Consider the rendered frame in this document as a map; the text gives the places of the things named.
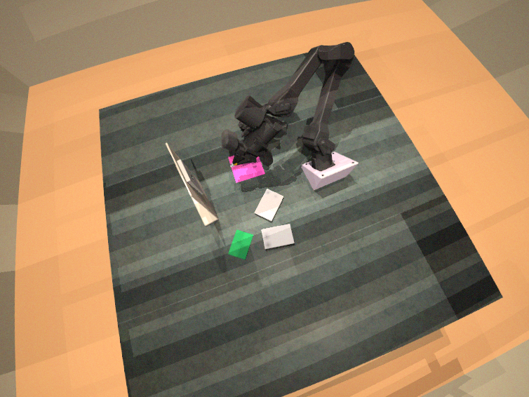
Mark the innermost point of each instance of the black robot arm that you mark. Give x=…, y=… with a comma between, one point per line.
x=251, y=114

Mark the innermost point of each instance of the green flat rectangle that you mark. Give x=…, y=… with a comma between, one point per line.
x=240, y=244

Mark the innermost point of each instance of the pink square zone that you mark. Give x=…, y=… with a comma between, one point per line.
x=248, y=170

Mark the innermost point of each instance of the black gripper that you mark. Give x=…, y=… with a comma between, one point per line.
x=248, y=150

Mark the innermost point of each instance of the white flat rectangular tile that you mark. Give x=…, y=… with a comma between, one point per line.
x=277, y=236
x=268, y=205

